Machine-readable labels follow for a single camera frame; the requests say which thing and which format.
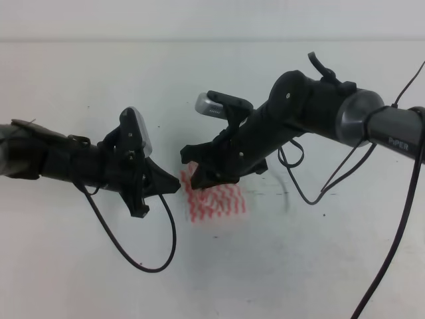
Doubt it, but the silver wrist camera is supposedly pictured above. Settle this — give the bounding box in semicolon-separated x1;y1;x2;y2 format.
195;90;254;128
120;106;153;158

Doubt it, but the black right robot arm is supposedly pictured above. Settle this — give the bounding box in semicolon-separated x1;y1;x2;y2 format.
181;70;422;189

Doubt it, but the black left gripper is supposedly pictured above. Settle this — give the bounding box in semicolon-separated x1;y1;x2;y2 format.
98;129;181;218

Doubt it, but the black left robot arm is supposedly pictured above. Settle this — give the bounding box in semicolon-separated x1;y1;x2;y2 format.
1;120;180;218

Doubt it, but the pink white wavy striped towel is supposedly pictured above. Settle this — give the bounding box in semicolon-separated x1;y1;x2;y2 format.
180;162;247;223

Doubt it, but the black left camera cable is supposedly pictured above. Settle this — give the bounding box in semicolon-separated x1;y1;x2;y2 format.
76;179;177;274

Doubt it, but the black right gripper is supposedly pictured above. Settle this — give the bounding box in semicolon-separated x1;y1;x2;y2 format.
180;122;286;189

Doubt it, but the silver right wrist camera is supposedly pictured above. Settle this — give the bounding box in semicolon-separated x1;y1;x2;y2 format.
195;90;254;128

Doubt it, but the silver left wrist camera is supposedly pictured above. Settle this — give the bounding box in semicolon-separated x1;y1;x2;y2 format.
120;106;153;158

